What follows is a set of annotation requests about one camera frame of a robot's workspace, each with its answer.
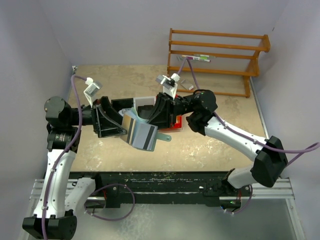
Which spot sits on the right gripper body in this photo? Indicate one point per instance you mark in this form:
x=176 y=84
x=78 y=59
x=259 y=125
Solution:
x=171 y=110

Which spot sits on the white bin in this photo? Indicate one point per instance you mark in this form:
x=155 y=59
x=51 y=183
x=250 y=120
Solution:
x=148 y=100

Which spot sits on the black bin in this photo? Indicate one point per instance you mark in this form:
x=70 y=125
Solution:
x=124 y=103

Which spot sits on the black cards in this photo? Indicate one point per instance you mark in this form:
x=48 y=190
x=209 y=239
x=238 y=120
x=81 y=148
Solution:
x=145 y=111

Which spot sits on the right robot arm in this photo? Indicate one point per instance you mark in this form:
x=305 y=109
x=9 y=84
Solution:
x=267 y=156

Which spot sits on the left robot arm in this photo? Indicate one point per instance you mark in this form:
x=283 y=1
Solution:
x=55 y=215

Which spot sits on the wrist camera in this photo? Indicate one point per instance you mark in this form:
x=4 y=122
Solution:
x=169 y=84
x=91 y=90

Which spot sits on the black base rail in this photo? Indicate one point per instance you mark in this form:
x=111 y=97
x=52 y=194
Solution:
x=207 y=188

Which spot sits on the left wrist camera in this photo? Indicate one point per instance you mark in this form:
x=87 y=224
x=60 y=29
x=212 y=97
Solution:
x=91 y=90

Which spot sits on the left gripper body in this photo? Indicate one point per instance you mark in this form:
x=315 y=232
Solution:
x=96 y=118

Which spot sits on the red bin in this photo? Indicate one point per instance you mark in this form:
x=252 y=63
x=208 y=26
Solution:
x=176 y=127

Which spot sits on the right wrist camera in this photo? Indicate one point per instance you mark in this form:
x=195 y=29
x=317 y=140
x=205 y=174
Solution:
x=169 y=84

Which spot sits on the gold card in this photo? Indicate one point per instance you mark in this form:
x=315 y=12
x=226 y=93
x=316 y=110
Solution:
x=129 y=123

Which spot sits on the wooden shelf rack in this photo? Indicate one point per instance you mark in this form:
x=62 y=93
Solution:
x=235 y=54

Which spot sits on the purple marker pen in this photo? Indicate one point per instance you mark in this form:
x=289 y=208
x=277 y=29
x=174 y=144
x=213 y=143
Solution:
x=194 y=58

